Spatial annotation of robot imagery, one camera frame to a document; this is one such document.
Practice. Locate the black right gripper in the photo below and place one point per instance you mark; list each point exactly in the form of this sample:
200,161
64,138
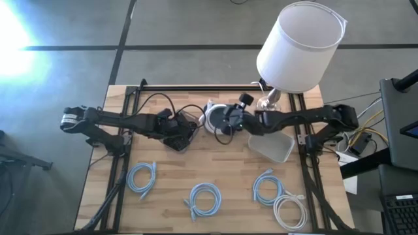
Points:
243,120

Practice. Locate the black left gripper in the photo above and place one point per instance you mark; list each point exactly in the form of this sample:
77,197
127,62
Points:
168,125

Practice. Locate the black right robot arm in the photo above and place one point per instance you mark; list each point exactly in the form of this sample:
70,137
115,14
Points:
300,115

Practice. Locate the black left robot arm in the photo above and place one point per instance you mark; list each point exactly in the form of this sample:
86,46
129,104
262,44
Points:
114,119

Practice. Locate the dark grey plastic bin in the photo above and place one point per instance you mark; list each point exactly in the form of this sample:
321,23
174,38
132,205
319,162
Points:
217,119

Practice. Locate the clear plastic bin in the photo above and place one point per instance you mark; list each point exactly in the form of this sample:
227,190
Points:
192,140

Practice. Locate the light grey plastic bin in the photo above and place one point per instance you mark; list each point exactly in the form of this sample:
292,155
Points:
271,147

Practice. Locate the black power adapter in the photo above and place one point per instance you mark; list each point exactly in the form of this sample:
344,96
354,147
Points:
359,143

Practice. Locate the white paper sheet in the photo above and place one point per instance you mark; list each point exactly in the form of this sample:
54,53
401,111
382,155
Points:
351,186

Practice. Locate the black desk leg bar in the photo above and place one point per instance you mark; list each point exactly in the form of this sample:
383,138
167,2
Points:
362,164

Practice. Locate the black floor stand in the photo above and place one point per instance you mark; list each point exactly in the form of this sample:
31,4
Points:
26,160

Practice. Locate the dark grey equipment case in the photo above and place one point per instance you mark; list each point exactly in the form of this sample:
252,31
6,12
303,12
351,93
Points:
396,107

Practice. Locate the black round pole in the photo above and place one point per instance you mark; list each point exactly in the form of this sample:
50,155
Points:
406,81

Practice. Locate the tablet with blue screen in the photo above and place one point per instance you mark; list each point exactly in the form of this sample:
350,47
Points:
411,130

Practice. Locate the black keyboard laptop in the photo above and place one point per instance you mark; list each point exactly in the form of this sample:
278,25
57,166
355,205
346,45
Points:
401,215

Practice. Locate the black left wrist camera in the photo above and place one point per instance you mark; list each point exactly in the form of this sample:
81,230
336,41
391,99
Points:
165,113

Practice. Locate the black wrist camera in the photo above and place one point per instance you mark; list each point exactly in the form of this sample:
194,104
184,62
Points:
246,99
165,113

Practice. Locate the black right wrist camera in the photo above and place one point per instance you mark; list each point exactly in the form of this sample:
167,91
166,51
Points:
246,99

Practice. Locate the black aluminium rig frame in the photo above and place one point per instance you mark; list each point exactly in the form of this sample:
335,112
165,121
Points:
212,88

